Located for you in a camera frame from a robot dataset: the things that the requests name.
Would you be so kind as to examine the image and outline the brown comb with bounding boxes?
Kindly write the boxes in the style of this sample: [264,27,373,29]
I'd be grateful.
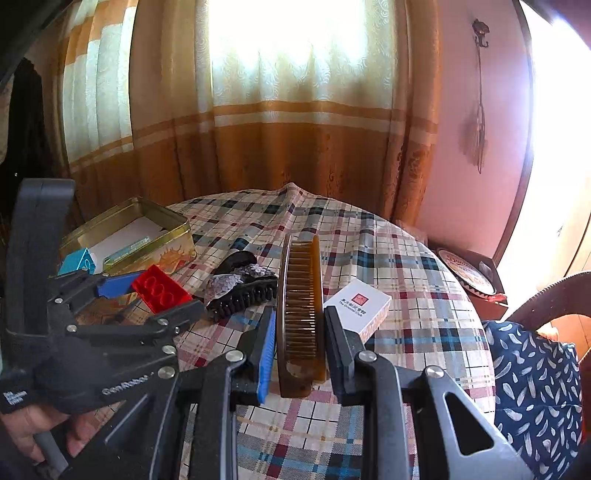
[276,233,329,398]

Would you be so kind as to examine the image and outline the person's left hand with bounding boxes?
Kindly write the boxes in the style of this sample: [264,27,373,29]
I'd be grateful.
[0,404,99,464]

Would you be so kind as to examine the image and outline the orange and cream curtain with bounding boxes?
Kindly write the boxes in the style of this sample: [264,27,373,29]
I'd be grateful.
[53,0,440,224]

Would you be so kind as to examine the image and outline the black hair claw clip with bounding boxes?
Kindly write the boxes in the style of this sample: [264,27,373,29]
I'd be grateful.
[205,273,279,322]

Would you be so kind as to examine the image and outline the dark hanging clothes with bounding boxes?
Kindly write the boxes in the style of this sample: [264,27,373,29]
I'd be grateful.
[0,58,63,217]

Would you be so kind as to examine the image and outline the wall hook with tassel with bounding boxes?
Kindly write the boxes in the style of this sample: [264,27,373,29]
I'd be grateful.
[464,18,491,175]

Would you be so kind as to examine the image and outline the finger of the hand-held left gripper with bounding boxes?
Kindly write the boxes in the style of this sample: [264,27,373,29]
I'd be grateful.
[67,300,206,356]
[148,305,278,480]
[48,270,145,317]
[323,305,534,480]

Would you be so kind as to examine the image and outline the red building block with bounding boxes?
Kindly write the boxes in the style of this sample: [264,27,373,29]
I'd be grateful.
[131,265,194,315]

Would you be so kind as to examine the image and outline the round patterned tin lid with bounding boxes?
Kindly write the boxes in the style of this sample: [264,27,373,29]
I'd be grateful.
[436,247,509,306]

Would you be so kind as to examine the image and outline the sequined hair bow clip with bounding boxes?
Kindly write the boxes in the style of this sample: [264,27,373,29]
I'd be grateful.
[203,251,259,302]

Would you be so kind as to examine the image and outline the teal box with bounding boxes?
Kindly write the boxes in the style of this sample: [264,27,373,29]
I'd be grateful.
[58,248,97,276]

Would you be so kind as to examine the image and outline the gold rectangular tin box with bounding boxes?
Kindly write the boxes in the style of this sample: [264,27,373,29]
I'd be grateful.
[58,196,197,278]

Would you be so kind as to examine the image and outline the blue feather-print cushion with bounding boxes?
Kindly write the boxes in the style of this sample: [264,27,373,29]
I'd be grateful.
[482,320,586,480]

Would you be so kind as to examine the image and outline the clear case of green cards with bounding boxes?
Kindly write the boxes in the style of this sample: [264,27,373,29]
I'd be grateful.
[104,235,154,273]

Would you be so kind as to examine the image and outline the white box with red mark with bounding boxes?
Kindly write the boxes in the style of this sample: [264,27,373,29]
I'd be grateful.
[322,278,392,343]

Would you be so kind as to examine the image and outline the white paper liner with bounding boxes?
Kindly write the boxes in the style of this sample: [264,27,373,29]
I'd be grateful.
[88,217,163,260]

